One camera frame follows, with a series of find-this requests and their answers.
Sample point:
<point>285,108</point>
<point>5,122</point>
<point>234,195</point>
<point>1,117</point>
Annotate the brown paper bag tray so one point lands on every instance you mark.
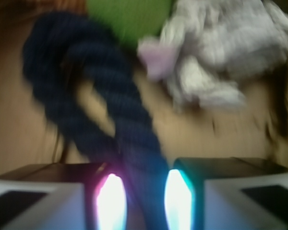
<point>260,129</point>

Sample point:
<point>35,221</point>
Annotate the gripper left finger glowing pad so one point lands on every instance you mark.
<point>87,196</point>

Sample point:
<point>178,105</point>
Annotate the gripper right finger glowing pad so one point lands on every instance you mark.
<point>226,194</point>

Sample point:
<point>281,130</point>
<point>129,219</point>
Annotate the crumpled white paper ball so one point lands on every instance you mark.
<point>207,46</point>

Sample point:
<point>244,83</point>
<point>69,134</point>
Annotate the green plush toy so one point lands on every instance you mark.
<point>130,20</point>

